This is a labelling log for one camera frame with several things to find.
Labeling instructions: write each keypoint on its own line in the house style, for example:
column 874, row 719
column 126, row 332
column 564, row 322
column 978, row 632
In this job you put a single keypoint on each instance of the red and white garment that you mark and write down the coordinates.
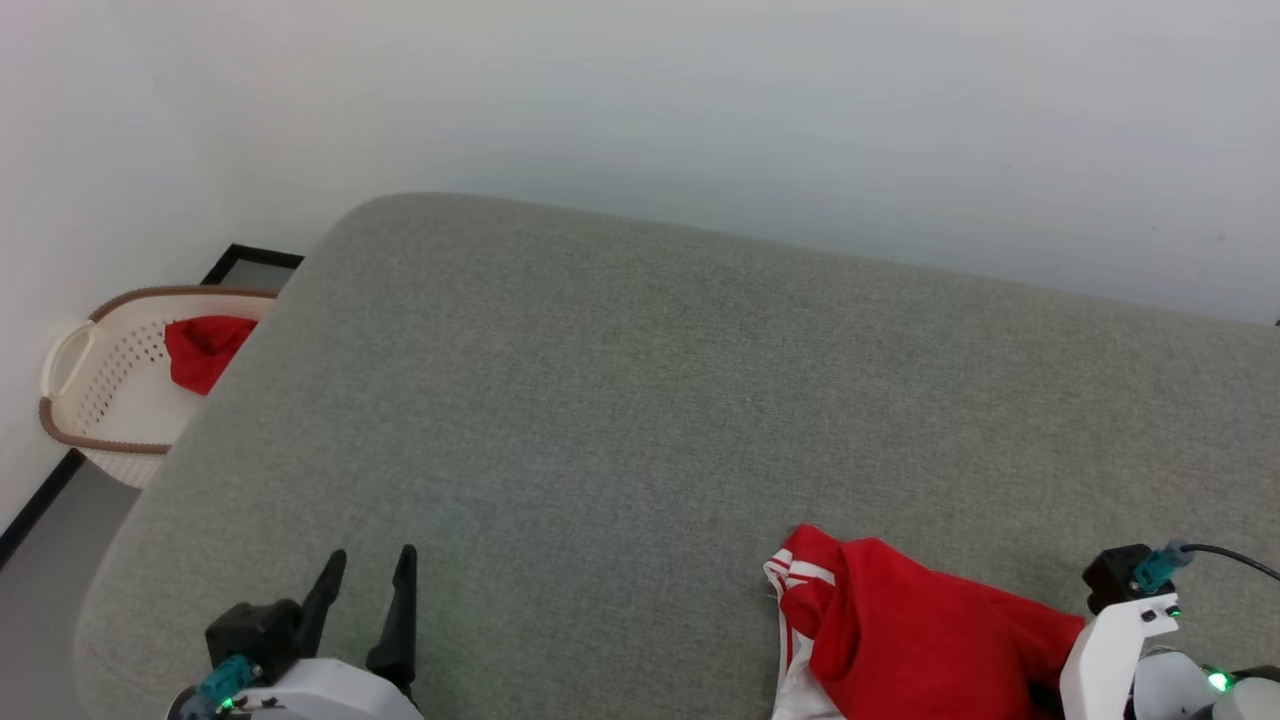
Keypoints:
column 900, row 640

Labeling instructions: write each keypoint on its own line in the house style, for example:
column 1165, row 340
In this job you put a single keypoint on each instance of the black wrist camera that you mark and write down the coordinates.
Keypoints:
column 255, row 635
column 1110, row 575

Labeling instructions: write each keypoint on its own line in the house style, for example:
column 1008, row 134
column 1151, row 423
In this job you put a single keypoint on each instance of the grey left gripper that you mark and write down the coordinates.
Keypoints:
column 320, row 695

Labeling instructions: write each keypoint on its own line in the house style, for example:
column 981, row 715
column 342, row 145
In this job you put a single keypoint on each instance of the cream laundry basket brown rim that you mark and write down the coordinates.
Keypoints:
column 110, row 400

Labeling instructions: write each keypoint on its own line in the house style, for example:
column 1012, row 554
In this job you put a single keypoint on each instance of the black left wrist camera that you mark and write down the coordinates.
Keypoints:
column 255, row 635

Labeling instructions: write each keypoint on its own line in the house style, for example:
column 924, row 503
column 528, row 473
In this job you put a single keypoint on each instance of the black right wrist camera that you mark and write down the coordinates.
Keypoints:
column 1110, row 575

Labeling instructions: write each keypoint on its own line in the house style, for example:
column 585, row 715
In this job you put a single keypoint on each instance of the red cloth in basket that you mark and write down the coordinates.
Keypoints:
column 200, row 350

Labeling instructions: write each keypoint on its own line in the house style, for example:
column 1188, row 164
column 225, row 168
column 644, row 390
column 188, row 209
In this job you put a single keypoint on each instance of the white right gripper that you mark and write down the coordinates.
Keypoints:
column 1100, row 670

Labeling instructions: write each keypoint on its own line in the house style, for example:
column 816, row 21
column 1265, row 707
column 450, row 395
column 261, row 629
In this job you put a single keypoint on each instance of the grey fabric sofa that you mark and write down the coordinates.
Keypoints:
column 600, row 400

